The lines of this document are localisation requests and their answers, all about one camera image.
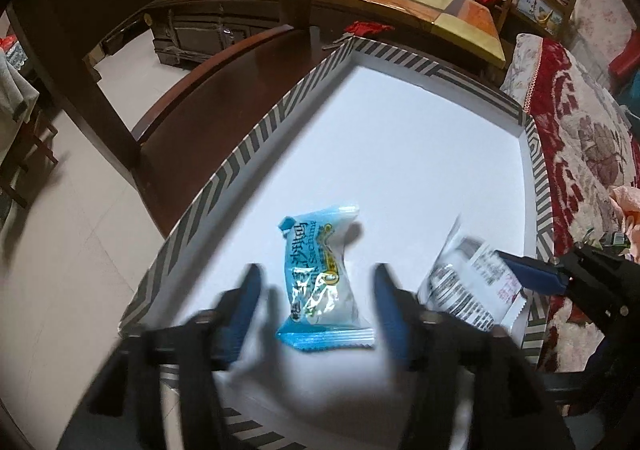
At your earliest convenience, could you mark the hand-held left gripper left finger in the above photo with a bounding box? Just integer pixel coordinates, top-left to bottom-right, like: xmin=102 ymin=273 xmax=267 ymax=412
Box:
xmin=57 ymin=263 xmax=266 ymax=450

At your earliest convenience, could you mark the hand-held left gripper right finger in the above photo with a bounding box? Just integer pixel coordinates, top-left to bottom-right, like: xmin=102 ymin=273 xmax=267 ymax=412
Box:
xmin=371 ymin=263 xmax=576 ymax=450

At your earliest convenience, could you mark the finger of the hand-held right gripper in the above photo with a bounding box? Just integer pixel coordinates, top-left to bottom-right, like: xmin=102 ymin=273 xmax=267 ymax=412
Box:
xmin=496 ymin=250 xmax=570 ymax=297

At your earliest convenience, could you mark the white snack packet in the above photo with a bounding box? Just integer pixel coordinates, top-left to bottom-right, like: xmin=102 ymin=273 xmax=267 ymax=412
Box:
xmin=416 ymin=215 xmax=528 ymax=333

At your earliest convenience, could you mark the blue snack packet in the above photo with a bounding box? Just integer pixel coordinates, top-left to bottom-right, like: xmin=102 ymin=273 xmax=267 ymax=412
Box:
xmin=276 ymin=203 xmax=376 ymax=353

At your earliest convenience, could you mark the grey striped cardboard box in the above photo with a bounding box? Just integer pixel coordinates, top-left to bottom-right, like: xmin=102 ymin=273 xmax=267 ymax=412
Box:
xmin=117 ymin=35 xmax=556 ymax=450

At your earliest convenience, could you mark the pink quilted cloth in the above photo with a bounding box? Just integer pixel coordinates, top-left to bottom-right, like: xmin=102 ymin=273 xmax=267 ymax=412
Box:
xmin=610 ymin=185 xmax=640 ymax=262

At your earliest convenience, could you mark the red floral blanket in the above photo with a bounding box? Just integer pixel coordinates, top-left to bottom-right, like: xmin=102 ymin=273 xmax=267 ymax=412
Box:
xmin=500 ymin=33 xmax=640 ymax=376

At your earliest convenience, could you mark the teal cushion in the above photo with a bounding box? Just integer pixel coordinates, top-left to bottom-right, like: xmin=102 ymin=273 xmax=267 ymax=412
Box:
xmin=619 ymin=79 xmax=640 ymax=107

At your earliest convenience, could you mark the dark wooden chair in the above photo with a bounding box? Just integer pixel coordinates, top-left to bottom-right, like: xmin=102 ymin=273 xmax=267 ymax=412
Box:
xmin=10 ymin=0 xmax=351 ymax=238

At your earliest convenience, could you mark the red cushion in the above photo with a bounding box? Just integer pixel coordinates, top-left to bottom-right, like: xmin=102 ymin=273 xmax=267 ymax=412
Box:
xmin=609 ymin=45 xmax=640 ymax=92

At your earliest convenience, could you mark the wooden stool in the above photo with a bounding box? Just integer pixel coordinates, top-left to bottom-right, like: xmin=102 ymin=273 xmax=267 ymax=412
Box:
xmin=0 ymin=117 xmax=59 ymax=209

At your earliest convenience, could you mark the dark carved cabinet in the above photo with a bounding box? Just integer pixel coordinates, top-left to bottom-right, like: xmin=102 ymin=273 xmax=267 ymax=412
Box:
xmin=152 ymin=5 xmax=251 ymax=67

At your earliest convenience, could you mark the small red cloth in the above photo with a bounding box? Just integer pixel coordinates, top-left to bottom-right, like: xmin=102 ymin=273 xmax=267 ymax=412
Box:
xmin=345 ymin=20 xmax=396 ymax=39

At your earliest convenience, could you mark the grey cloth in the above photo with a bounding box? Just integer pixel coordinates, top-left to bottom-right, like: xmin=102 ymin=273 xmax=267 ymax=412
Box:
xmin=0 ymin=50 xmax=40 ymax=143

